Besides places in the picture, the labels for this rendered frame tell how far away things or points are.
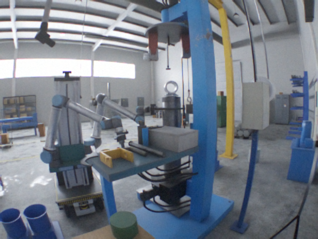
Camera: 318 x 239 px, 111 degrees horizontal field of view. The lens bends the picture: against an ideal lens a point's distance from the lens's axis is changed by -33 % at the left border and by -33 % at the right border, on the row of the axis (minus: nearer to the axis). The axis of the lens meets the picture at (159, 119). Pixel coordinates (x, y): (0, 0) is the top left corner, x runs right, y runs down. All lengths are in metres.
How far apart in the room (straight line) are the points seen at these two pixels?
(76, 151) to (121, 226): 1.70
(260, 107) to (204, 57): 0.65
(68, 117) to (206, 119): 1.65
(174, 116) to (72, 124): 1.30
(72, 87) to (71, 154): 0.86
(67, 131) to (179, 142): 1.53
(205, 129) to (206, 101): 0.25
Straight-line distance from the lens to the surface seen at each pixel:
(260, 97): 1.45
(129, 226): 0.60
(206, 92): 1.45
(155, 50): 1.89
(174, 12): 2.00
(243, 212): 1.95
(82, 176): 2.37
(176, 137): 1.14
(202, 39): 1.57
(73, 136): 2.25
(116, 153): 1.08
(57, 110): 1.77
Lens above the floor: 1.41
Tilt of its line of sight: 6 degrees down
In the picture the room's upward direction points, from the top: 2 degrees counter-clockwise
